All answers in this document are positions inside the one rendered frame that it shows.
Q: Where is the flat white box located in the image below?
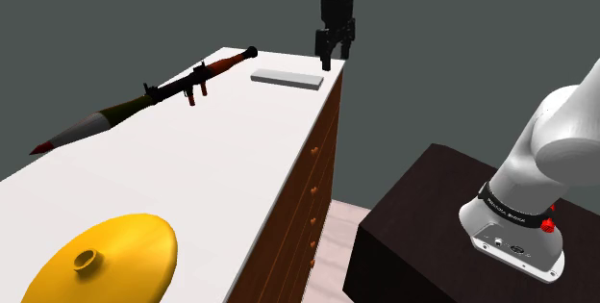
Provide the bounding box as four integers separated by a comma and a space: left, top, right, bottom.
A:
250, 68, 326, 91

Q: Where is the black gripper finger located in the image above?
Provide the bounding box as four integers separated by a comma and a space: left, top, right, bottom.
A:
338, 18, 357, 61
314, 27, 339, 72

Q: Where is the yellow round lid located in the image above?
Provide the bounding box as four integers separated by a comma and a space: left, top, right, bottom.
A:
21, 213, 179, 303

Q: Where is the toy rocket launcher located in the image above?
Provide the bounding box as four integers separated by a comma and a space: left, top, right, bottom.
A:
29, 45, 259, 156

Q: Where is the dark robot stand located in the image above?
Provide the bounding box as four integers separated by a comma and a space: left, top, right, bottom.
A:
342, 142, 600, 303

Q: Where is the white-topped brown chest of drawers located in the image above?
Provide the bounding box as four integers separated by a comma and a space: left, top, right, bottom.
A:
0, 46, 346, 303

